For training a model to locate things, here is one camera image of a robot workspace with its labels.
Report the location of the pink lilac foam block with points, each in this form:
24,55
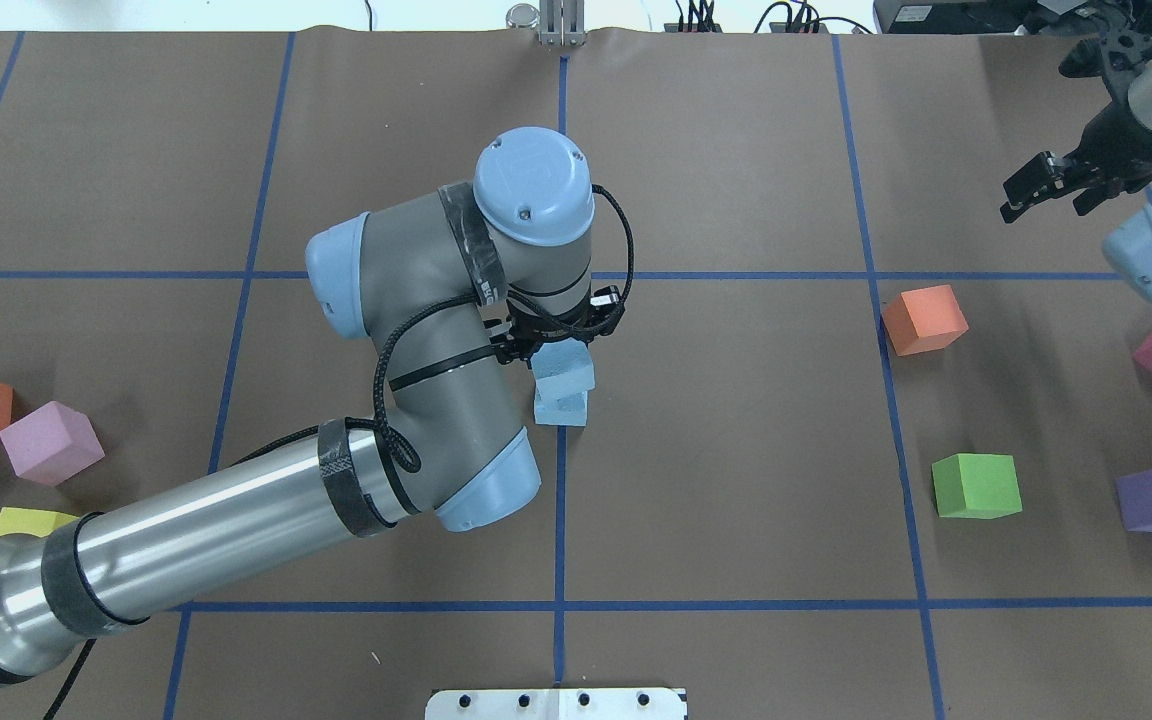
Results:
51,444

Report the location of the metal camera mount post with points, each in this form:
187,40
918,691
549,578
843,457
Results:
555,23

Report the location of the green foam block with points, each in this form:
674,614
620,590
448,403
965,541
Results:
976,486

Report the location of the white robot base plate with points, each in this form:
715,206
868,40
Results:
559,703

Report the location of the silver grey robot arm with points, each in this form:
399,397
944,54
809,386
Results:
450,287
1128,249

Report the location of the yellow foam block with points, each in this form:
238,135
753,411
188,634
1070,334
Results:
16,521

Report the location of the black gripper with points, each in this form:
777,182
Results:
519,349
1116,126

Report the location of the light blue foam block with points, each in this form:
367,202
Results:
564,411
563,369

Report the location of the black monitor base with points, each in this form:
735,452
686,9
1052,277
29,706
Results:
1055,18

